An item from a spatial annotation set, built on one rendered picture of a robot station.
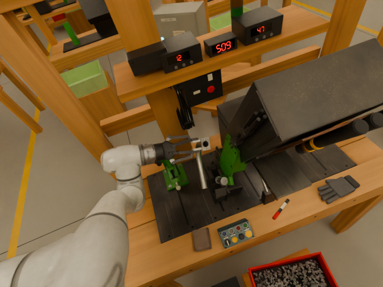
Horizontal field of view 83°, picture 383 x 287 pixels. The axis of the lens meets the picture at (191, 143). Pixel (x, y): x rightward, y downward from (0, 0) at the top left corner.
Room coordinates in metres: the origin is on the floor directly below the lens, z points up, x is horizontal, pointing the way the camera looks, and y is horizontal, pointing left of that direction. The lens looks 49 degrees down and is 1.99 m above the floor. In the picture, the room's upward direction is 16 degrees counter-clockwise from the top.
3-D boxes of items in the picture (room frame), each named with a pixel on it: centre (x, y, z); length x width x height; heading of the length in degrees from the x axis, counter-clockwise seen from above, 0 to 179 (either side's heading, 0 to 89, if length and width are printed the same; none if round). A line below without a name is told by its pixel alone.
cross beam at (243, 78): (0.99, -0.21, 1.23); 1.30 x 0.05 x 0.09; 95
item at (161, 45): (0.82, 0.07, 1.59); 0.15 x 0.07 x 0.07; 95
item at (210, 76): (0.82, -0.11, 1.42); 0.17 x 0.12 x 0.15; 95
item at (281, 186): (0.53, -0.33, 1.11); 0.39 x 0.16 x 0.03; 5
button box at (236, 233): (0.31, -0.08, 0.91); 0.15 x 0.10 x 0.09; 95
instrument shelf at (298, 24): (0.89, -0.22, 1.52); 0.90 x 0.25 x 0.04; 95
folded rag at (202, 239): (0.33, 0.08, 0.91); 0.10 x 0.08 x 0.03; 176
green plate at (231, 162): (0.56, -0.17, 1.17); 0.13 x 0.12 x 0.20; 95
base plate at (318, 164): (0.63, -0.24, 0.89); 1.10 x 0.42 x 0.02; 95
